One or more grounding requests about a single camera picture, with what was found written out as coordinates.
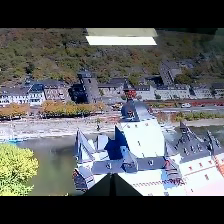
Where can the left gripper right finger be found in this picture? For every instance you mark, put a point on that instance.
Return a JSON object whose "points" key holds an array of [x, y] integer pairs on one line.
{"points": [[121, 189]]}

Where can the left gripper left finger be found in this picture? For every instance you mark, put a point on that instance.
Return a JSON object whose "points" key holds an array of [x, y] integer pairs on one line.
{"points": [[101, 188]]}

